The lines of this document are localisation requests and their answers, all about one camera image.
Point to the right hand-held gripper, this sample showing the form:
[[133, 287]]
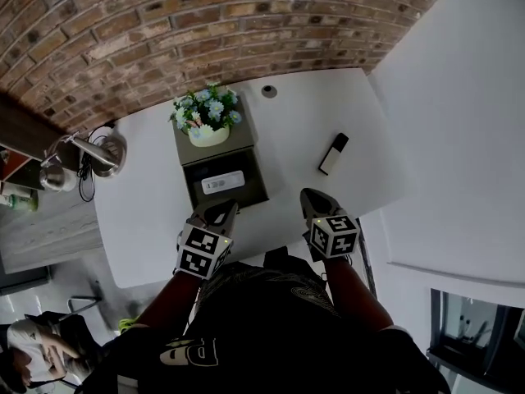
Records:
[[334, 236]]

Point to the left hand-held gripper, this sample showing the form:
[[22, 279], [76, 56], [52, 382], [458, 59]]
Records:
[[199, 253]]

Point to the white remote control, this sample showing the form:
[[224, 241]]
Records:
[[223, 182]]

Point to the grey desk organizer tray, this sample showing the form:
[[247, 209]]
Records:
[[254, 187]]

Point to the person's right forearm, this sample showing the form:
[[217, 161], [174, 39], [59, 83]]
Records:
[[357, 298]]

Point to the person's left forearm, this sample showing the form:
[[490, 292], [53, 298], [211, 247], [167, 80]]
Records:
[[168, 302]]

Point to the white desk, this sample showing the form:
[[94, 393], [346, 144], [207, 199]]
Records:
[[143, 236]]

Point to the blue flowers in white pot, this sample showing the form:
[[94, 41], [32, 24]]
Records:
[[207, 113]]

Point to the person's black patterned shirt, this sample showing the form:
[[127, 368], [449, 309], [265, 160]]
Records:
[[262, 335]]

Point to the silver desk lamp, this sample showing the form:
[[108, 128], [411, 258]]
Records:
[[98, 154]]

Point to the black office chair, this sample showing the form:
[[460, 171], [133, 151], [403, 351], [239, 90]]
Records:
[[82, 300]]

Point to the grey wood-grain desk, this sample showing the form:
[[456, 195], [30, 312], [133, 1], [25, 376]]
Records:
[[53, 228]]

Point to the white jug with green label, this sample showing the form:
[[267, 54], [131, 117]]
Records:
[[22, 202]]

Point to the grey shelf hutch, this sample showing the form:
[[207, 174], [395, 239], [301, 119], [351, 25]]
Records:
[[24, 129]]

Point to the dark window frame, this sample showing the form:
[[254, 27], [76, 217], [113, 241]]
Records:
[[436, 322]]

